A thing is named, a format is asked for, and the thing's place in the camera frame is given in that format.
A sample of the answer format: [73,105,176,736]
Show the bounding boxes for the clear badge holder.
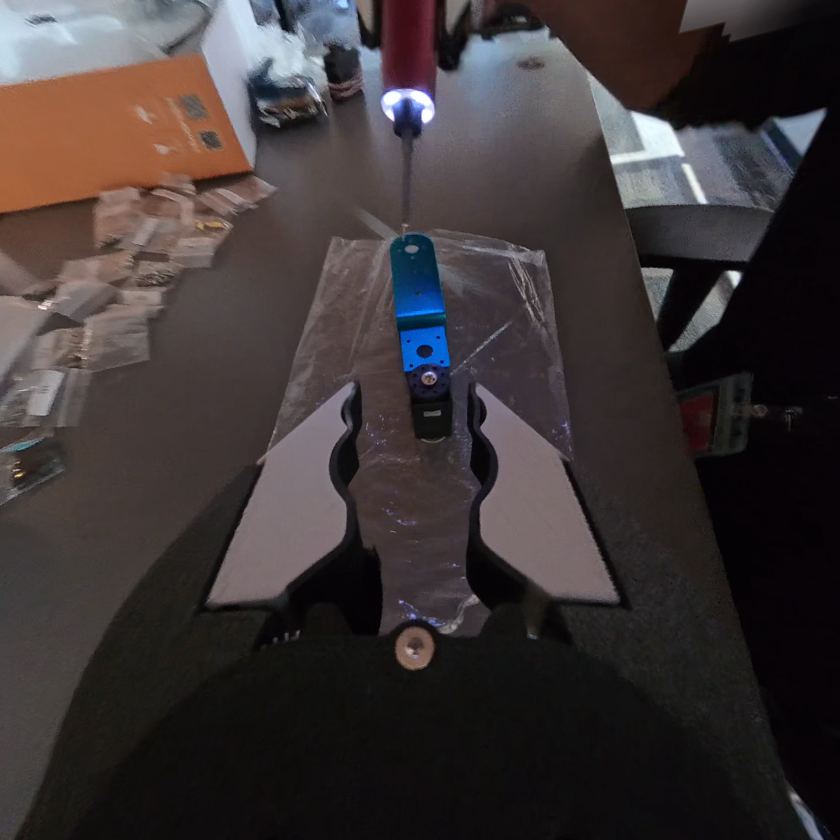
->
[678,373,754,458]

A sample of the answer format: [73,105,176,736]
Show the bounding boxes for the pile of small screw bags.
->
[0,172,278,506]

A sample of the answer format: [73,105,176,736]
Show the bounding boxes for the grey desk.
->
[0,26,798,840]

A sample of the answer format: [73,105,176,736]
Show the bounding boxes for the blue metal servo bracket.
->
[389,233,450,395]

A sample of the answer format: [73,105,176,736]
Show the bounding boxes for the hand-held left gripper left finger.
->
[202,381,365,608]

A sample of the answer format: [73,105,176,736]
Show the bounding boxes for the bag of blue parts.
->
[248,56,330,127]

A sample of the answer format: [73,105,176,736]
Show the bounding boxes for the black servo motor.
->
[406,364,455,442]

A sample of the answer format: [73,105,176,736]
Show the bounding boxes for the clear plastic bag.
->
[276,230,573,634]

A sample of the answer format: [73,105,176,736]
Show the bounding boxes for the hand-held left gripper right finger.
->
[467,382,623,605]

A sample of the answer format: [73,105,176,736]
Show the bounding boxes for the orange and white cardboard box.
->
[0,0,258,214]

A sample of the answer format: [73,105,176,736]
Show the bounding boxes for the black servos with striped wires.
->
[325,42,367,101]

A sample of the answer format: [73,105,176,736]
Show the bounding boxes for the red electric screwdriver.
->
[379,0,439,237]

